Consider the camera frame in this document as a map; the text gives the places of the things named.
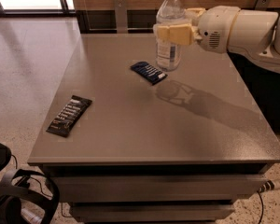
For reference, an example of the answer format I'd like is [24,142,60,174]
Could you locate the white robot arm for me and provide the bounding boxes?
[153,6,280,74]

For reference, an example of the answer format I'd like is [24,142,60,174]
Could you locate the black cable on floor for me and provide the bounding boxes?
[256,190,265,224]

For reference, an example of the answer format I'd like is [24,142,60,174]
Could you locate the grey drawer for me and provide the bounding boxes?
[54,175,266,203]
[70,204,234,223]

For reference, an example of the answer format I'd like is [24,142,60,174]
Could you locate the left metal wall bracket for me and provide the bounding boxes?
[114,0,128,34]

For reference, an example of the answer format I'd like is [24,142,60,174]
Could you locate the clear plastic water bottle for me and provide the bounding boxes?
[156,0,185,71]

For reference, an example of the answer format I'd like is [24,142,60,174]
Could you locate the lower grey drawer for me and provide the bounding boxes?
[70,204,234,223]

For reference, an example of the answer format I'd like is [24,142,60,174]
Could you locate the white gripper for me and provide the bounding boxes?
[153,6,240,53]

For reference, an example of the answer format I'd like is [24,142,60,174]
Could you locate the black rxbar chocolate wrapper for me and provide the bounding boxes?
[47,95,92,137]

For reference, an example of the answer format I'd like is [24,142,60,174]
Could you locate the grey drawer cabinet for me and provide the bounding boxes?
[27,32,280,224]

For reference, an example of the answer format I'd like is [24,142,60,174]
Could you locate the white striped power strip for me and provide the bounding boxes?
[259,179,280,193]

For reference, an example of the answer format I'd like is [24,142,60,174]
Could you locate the blue snack bar wrapper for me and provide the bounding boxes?
[130,62,167,85]

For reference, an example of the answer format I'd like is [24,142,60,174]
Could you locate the right metal wall bracket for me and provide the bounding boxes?
[254,0,271,10]

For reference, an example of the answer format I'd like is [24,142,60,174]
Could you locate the metal wall bracket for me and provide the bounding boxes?
[114,0,128,34]
[254,0,271,10]

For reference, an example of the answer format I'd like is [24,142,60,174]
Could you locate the upper grey drawer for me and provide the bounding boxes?
[54,175,266,203]

